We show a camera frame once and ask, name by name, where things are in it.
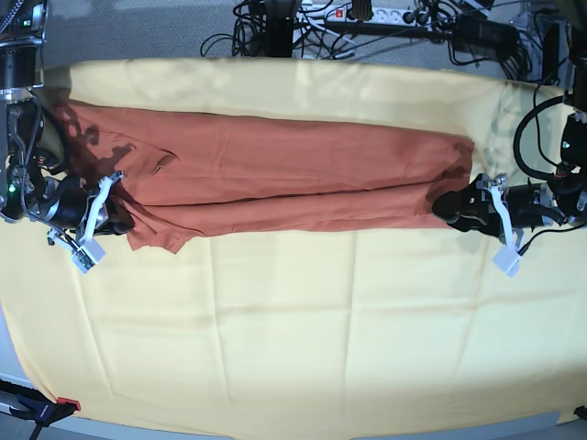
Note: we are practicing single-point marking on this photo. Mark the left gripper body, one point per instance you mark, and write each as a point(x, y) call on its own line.
point(527, 204)

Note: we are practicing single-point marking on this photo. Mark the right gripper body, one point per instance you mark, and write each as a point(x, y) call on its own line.
point(67, 203)

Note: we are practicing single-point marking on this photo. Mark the orange T-shirt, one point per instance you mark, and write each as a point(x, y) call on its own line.
point(188, 175)

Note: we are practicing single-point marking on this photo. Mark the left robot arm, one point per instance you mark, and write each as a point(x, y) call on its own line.
point(567, 183)

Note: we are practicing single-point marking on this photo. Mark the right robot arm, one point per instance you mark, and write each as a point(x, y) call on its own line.
point(34, 148)

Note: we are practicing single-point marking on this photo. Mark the yellow table cloth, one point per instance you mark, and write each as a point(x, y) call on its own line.
point(294, 335)

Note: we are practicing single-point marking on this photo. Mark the black power adapter box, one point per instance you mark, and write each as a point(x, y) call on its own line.
point(470, 31)

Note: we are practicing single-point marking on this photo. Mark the black upright box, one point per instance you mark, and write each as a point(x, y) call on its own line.
point(550, 58)

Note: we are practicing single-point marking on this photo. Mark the white power strip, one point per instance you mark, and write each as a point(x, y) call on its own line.
point(380, 16)

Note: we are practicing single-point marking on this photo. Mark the black clamp at right edge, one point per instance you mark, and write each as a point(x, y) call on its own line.
point(581, 412)

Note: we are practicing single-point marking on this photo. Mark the black table leg post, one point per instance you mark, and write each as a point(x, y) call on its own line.
point(279, 28)

